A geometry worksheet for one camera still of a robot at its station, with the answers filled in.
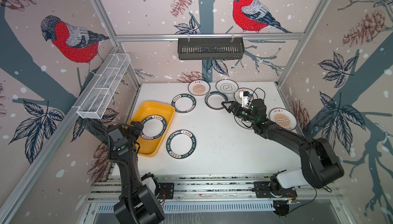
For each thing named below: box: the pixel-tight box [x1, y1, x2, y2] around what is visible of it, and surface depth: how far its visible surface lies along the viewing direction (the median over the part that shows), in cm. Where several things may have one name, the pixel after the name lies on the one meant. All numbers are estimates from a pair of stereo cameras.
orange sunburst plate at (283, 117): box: [269, 107, 298, 131], surface depth 102 cm
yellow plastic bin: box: [127, 100, 176, 158], surface depth 98 cm
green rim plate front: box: [166, 129, 197, 160], surface depth 90 cm
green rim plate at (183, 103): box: [171, 93, 197, 114], surface depth 112 cm
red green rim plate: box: [204, 91, 229, 110], surface depth 114 cm
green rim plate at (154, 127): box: [140, 115, 168, 141], surface depth 97 cm
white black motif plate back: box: [215, 78, 239, 95], surface depth 121 cm
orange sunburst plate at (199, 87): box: [187, 79, 211, 97], surface depth 121 cm
